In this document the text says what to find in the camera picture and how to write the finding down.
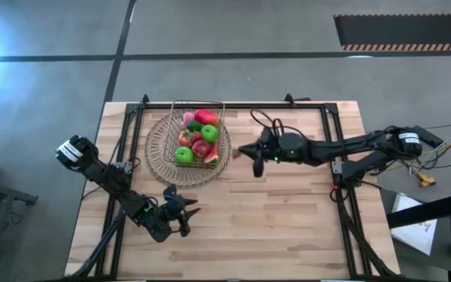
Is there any loose cable bundle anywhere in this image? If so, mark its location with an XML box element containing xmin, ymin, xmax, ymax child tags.
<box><xmin>405</xmin><ymin>123</ymin><xmax>451</xmax><ymax>174</ymax></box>

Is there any black hazard-striped floor mat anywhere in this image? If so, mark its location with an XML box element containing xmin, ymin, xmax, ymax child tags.
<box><xmin>334</xmin><ymin>13</ymin><xmax>451</xmax><ymax>52</ymax></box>

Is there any red and yellow mango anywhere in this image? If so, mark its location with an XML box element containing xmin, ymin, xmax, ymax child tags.
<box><xmin>193</xmin><ymin>108</ymin><xmax>220</xmax><ymax>127</ymax></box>

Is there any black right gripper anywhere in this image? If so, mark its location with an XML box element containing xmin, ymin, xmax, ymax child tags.
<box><xmin>237</xmin><ymin>125</ymin><xmax>286</xmax><ymax>179</ymax></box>

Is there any red apple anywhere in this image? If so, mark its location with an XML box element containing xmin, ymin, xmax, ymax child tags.
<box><xmin>191</xmin><ymin>139</ymin><xmax>212</xmax><ymax>159</ymax></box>

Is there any black power adapter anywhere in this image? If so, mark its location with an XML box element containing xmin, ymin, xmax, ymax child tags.
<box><xmin>413</xmin><ymin>125</ymin><xmax>445</xmax><ymax>149</ymax></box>

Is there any yellow connector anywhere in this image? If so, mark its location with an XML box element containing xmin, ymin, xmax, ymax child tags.
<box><xmin>416</xmin><ymin>172</ymin><xmax>437</xmax><ymax>188</ymax></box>

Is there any round woven placemat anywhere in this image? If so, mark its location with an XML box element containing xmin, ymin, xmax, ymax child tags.
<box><xmin>144</xmin><ymin>111</ymin><xmax>233</xmax><ymax>188</ymax></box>

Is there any white paper sheet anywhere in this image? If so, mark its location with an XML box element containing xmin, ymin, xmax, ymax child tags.
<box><xmin>389</xmin><ymin>193</ymin><xmax>438</xmax><ymax>256</ymax></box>

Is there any watermelon slice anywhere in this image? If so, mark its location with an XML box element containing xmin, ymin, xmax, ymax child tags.
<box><xmin>204</xmin><ymin>143</ymin><xmax>220</xmax><ymax>165</ymax></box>

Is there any pink peach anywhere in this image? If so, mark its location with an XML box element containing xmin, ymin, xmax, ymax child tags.
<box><xmin>181</xmin><ymin>111</ymin><xmax>196</xmax><ymax>128</ymax></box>

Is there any black aluminium table frame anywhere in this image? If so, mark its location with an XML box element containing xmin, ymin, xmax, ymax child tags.
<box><xmin>64</xmin><ymin>93</ymin><xmax>401</xmax><ymax>281</ymax></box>

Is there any metal wire basket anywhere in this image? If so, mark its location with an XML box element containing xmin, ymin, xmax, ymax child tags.
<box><xmin>163</xmin><ymin>99</ymin><xmax>226</xmax><ymax>169</ymax></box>

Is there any orange-red tomato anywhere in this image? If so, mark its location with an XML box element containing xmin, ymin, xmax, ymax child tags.
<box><xmin>177</xmin><ymin>129</ymin><xmax>195</xmax><ymax>148</ymax></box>

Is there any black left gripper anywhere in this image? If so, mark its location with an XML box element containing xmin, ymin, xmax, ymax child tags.
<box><xmin>157</xmin><ymin>183</ymin><xmax>202</xmax><ymax>239</ymax></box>

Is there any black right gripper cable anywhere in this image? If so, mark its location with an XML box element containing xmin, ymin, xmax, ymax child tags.
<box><xmin>250</xmin><ymin>109</ymin><xmax>289</xmax><ymax>136</ymax></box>

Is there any green apple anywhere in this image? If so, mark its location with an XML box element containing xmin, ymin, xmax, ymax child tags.
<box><xmin>175</xmin><ymin>146</ymin><xmax>195</xmax><ymax>164</ymax></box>
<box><xmin>200</xmin><ymin>124</ymin><xmax>220</xmax><ymax>144</ymax></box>

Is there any black bar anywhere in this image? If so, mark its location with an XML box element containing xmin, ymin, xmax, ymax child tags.
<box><xmin>385</xmin><ymin>190</ymin><xmax>451</xmax><ymax>230</ymax></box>

